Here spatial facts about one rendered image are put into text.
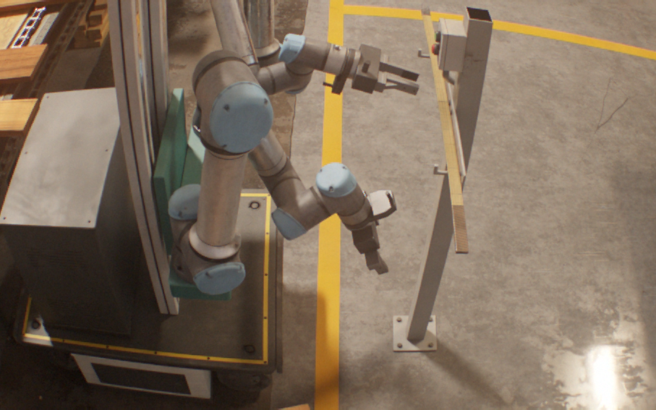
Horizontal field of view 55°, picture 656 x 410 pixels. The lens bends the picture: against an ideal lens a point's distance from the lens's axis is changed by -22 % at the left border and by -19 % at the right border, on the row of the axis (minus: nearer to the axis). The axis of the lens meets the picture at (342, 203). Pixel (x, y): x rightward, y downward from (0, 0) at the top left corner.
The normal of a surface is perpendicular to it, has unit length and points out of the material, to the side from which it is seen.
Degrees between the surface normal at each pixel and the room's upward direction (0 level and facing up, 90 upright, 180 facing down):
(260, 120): 83
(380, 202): 25
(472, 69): 90
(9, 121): 0
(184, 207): 8
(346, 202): 90
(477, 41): 90
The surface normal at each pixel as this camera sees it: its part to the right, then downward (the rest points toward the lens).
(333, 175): -0.33, -0.49
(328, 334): 0.05, -0.67
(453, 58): -0.01, 0.74
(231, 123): 0.47, 0.58
